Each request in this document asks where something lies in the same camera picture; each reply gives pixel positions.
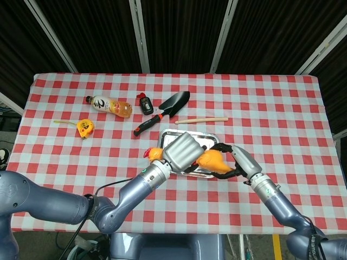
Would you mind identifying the red white checkered tablecloth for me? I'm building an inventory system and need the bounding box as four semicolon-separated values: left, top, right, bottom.
5;72;343;235

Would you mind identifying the yellow rubber chicken toy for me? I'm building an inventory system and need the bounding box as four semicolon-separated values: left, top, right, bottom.
143;147;234;174

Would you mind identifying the orange drink plastic bottle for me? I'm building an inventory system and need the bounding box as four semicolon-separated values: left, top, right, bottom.
86;95;133;119

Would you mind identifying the black garden trowel orange collar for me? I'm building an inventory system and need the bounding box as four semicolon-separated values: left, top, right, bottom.
133;91;191;137

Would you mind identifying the white metal frame post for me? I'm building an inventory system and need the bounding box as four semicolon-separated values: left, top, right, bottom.
295;20;347;75
24;0;79;73
210;0;239;73
0;92;24;116
128;0;151;73

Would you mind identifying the black cable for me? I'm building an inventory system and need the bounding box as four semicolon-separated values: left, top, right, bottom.
58;177;133;260

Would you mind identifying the wooden drumstick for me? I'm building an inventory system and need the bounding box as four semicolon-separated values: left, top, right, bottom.
175;116;229;125

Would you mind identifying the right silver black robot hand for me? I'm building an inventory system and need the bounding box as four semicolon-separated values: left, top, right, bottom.
211;142;263;181

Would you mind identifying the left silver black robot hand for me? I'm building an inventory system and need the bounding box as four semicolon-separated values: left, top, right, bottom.
162;132;208;176

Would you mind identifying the small black red-capped device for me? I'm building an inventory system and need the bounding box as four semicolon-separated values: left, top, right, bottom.
137;93;153;115

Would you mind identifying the stainless steel tray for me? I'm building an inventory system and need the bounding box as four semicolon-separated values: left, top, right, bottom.
158;129;221;178

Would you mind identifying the blue-grey robot torso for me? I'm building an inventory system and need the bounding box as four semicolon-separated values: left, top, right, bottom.
110;232;226;260

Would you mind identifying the yellow tape measure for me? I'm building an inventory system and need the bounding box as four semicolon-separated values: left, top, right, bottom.
53;119;96;139

